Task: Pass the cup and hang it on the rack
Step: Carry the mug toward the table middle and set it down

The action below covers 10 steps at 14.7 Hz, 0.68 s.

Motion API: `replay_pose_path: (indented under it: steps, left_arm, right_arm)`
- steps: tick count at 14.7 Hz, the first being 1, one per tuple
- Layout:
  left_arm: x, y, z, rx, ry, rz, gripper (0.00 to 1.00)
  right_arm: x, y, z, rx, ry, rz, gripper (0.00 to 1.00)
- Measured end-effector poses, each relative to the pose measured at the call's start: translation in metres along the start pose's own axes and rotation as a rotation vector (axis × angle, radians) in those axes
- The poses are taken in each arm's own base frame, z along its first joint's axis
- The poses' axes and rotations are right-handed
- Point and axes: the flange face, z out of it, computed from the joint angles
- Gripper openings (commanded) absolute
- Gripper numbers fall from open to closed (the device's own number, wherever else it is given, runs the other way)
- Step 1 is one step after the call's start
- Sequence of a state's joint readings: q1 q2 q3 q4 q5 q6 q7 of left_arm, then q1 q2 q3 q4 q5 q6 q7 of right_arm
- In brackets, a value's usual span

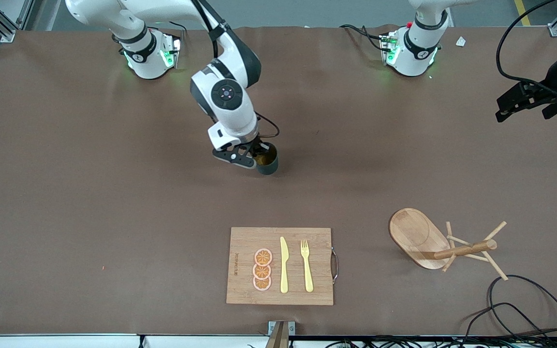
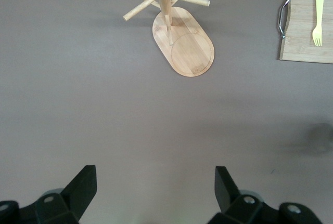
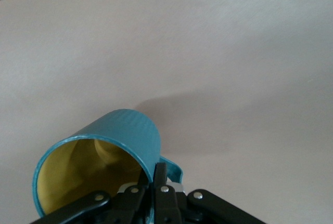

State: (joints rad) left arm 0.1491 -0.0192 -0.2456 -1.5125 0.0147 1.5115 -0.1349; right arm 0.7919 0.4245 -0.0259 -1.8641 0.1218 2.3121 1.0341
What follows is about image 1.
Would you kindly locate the grey metal bracket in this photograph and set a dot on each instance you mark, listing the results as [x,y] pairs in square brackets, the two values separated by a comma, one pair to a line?
[281,328]

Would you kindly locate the wooden cutting board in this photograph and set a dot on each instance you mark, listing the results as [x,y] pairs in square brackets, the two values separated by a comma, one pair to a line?
[244,241]

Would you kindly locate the teal cup with yellow inside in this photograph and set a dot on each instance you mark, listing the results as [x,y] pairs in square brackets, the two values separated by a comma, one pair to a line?
[270,166]

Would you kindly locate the brown table cover mat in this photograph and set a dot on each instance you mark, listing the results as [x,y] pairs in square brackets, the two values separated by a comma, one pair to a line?
[278,203]

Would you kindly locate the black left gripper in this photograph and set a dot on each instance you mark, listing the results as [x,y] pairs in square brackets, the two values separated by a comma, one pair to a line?
[554,79]

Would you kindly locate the yellow plastic knife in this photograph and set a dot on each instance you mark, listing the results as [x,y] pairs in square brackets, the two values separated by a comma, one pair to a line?
[284,270]

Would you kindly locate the orange slice toy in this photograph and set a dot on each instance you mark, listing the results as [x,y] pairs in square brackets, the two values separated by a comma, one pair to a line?
[261,271]
[263,256]

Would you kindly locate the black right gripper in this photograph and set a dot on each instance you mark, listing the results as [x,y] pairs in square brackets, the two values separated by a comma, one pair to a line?
[259,146]

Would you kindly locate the wooden cup rack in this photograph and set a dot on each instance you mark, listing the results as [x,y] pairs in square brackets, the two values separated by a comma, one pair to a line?
[414,232]

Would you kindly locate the white paper scrap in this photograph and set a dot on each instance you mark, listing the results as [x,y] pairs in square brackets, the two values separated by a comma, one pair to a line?
[461,41]

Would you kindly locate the yellow plastic fork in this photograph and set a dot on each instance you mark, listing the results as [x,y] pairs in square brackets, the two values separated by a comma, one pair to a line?
[307,275]

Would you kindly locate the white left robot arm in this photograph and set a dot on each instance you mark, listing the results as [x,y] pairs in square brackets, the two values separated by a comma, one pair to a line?
[414,58]

